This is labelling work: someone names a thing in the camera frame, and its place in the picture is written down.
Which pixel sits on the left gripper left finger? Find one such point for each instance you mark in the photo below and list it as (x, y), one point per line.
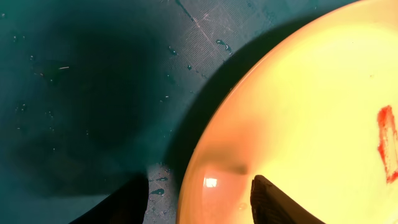
(127, 205)

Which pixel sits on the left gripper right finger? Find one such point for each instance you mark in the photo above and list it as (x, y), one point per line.
(270, 205)

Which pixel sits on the yellow plate with smear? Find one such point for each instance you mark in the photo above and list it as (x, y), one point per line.
(317, 117)

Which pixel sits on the teal plastic tray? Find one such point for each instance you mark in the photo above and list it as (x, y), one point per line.
(97, 93)

